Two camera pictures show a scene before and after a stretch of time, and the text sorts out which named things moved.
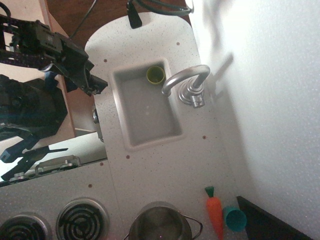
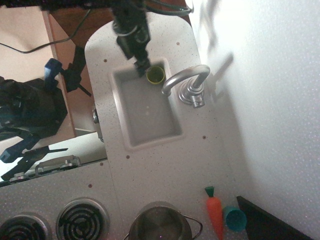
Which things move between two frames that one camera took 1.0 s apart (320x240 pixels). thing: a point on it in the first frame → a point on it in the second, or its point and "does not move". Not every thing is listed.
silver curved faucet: [189, 93] does not move
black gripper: [71, 61] → [129, 23]
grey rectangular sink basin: [147, 117] does not move
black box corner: [261, 225] does not move
